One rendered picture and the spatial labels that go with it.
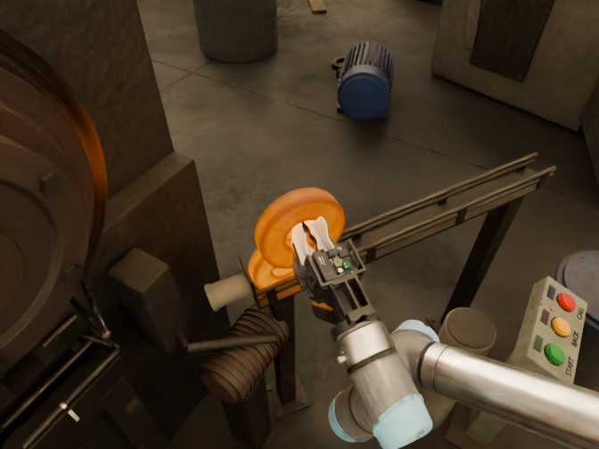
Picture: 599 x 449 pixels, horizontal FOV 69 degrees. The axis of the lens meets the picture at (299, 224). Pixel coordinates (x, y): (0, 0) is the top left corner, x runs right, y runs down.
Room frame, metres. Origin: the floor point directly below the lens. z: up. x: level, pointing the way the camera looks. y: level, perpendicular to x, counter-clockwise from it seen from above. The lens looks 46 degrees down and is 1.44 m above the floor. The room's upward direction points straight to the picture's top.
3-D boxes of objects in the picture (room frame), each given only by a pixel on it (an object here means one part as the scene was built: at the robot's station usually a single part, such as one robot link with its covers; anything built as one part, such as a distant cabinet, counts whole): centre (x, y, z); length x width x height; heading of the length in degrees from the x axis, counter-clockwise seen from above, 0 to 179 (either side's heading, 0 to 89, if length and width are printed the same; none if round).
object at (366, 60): (2.44, -0.40, 0.17); 0.57 x 0.31 x 0.34; 169
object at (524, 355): (0.50, -0.57, 0.31); 0.24 x 0.16 x 0.62; 149
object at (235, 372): (0.51, 0.13, 0.27); 0.22 x 0.13 x 0.53; 149
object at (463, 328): (0.55, -0.41, 0.26); 0.12 x 0.12 x 0.52
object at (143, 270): (0.51, 0.30, 0.68); 0.11 x 0.08 x 0.24; 59
